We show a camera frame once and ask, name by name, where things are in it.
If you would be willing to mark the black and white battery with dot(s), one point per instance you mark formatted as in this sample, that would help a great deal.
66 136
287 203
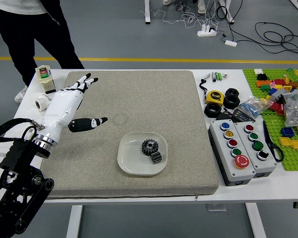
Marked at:
213 76

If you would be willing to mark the small white adapter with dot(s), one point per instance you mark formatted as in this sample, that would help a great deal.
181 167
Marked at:
231 43

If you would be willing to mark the blue toy brick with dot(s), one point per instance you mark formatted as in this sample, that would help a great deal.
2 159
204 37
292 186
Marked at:
287 132

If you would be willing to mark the grey five-button control box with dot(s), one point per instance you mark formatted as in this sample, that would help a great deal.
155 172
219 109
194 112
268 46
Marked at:
223 158

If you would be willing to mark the red toy brick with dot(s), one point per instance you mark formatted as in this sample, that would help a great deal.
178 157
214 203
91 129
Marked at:
276 108

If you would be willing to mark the white pipe tee fitting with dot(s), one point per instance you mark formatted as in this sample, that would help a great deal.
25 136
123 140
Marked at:
41 104

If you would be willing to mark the person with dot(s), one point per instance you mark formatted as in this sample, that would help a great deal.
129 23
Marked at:
27 29

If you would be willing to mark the white toy brick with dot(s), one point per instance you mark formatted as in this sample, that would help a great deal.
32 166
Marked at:
258 71

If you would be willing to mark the black toy brick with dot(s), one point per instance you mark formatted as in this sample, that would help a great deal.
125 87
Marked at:
261 77

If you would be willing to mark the big black gear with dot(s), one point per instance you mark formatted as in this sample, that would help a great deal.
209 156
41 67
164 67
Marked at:
149 146

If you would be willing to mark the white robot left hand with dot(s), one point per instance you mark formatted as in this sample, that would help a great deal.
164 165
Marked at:
62 106

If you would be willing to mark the white power strip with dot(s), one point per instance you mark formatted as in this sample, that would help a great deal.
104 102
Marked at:
206 32

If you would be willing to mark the orange toy brick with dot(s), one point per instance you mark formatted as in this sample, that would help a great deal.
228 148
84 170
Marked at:
264 83

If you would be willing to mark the cream switch box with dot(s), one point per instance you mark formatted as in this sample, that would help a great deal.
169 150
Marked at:
44 77

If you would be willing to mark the clear bag of blue parts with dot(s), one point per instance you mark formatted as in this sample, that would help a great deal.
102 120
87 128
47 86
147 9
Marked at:
250 106

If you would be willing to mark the black digital panel meter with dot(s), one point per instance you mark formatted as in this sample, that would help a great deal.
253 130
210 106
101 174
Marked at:
243 115

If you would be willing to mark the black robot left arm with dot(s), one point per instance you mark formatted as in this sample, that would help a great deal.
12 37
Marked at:
20 178

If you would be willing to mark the grey-brown mat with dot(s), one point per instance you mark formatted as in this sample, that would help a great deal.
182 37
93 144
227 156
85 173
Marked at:
139 104

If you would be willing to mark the green brick baseplate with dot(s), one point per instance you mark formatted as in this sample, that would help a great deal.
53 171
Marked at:
270 124

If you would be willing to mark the green battery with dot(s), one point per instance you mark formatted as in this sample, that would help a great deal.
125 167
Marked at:
220 76
216 76

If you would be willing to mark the black flat module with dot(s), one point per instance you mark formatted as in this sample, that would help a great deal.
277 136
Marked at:
223 116

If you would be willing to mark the black scissors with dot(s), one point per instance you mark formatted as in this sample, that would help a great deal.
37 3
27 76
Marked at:
269 140

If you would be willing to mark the yellow tape measure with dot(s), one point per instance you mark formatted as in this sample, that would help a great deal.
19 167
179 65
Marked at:
214 97

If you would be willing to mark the white square dish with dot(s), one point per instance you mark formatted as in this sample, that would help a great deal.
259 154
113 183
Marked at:
129 153

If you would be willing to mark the big black plastic nut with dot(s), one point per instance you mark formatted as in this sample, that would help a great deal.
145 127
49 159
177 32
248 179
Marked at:
208 110
226 101
232 92

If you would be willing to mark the grey four-button control box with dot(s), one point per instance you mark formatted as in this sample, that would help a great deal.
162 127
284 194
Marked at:
269 163

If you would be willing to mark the small black gear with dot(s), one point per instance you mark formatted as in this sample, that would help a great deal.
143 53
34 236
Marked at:
156 158

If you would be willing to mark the white table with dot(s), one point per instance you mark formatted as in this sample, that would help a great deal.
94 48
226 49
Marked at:
74 223

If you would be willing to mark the yellow flat toy brick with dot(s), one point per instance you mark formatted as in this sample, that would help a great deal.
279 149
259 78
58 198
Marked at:
285 141
297 144

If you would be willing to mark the white shoe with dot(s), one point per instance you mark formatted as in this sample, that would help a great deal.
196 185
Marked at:
201 6

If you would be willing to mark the clear bag of metal screws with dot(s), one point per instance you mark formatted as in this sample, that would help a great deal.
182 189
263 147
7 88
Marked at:
295 111

